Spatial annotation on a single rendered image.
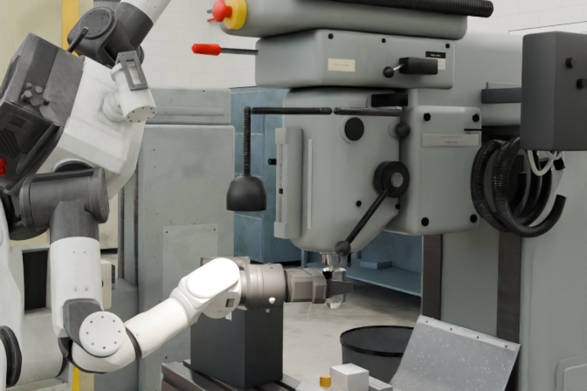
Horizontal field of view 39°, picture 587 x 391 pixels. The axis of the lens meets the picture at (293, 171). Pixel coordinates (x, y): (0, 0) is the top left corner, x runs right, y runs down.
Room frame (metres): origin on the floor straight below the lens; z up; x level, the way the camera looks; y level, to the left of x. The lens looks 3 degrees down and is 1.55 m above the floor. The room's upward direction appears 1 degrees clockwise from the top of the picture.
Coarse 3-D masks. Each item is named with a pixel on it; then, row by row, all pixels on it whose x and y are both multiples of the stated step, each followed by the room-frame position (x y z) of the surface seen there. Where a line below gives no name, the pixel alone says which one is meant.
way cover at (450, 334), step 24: (432, 336) 1.90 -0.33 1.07; (456, 336) 1.84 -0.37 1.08; (480, 336) 1.79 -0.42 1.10; (408, 360) 1.92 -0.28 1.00; (432, 360) 1.86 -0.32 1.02; (456, 360) 1.81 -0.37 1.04; (480, 360) 1.76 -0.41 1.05; (504, 360) 1.71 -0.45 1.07; (408, 384) 1.88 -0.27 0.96; (432, 384) 1.83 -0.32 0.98; (456, 384) 1.77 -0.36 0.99; (480, 384) 1.72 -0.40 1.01; (504, 384) 1.68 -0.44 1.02
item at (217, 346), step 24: (240, 312) 1.88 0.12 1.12; (264, 312) 1.91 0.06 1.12; (192, 336) 2.03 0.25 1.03; (216, 336) 1.95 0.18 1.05; (240, 336) 1.88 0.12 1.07; (264, 336) 1.91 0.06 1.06; (192, 360) 2.03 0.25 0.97; (216, 360) 1.95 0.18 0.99; (240, 360) 1.88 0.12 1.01; (264, 360) 1.91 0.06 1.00; (240, 384) 1.88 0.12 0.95
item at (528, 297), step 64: (512, 128) 1.79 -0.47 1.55; (512, 192) 1.72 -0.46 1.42; (576, 192) 1.74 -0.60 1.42; (448, 256) 1.89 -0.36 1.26; (512, 256) 1.72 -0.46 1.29; (576, 256) 1.74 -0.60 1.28; (448, 320) 1.89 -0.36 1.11; (512, 320) 1.72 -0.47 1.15; (576, 320) 1.74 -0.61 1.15; (512, 384) 1.71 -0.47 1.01; (576, 384) 1.72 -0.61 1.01
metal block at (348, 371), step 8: (336, 368) 1.59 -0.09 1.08; (344, 368) 1.59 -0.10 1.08; (352, 368) 1.59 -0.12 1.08; (360, 368) 1.59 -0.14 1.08; (336, 376) 1.58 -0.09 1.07; (344, 376) 1.56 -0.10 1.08; (352, 376) 1.56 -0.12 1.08; (360, 376) 1.56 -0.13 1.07; (368, 376) 1.57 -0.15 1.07; (336, 384) 1.58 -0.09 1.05; (344, 384) 1.55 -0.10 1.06; (352, 384) 1.56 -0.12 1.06; (360, 384) 1.56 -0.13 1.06; (368, 384) 1.57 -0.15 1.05
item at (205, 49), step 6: (192, 48) 1.58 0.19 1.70; (198, 48) 1.57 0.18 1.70; (204, 48) 1.58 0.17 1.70; (210, 48) 1.58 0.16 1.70; (216, 48) 1.59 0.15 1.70; (222, 48) 1.60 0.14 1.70; (228, 48) 1.61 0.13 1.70; (234, 48) 1.62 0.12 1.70; (204, 54) 1.59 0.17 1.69; (210, 54) 1.59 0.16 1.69; (216, 54) 1.60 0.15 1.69; (240, 54) 1.63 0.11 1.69; (246, 54) 1.64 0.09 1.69; (252, 54) 1.64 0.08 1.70; (258, 54) 1.65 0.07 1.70
